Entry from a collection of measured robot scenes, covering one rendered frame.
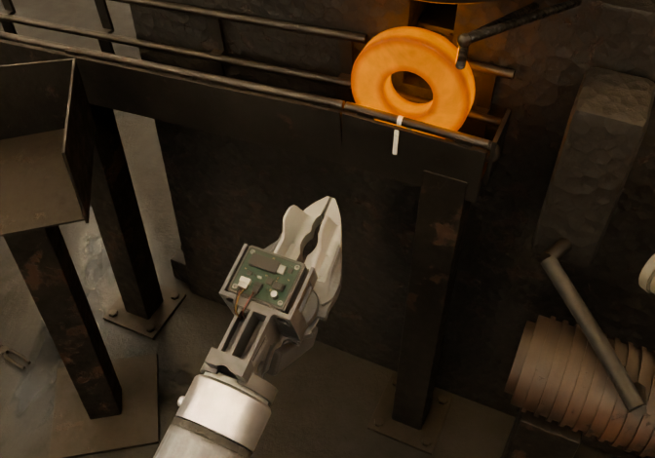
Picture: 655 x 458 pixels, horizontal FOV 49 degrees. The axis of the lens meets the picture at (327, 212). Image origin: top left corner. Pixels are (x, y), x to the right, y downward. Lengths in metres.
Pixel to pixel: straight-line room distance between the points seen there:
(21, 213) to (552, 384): 0.71
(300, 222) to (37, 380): 0.98
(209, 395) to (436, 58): 0.47
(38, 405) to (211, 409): 0.97
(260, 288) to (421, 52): 0.38
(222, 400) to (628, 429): 0.52
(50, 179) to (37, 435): 0.63
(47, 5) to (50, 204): 1.82
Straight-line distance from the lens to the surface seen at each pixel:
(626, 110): 0.84
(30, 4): 2.81
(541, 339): 0.94
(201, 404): 0.63
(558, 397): 0.93
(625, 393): 0.89
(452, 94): 0.89
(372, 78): 0.92
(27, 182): 1.06
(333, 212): 0.72
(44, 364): 1.62
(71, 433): 1.50
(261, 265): 0.64
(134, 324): 1.61
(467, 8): 0.91
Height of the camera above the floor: 1.27
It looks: 45 degrees down
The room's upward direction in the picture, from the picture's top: straight up
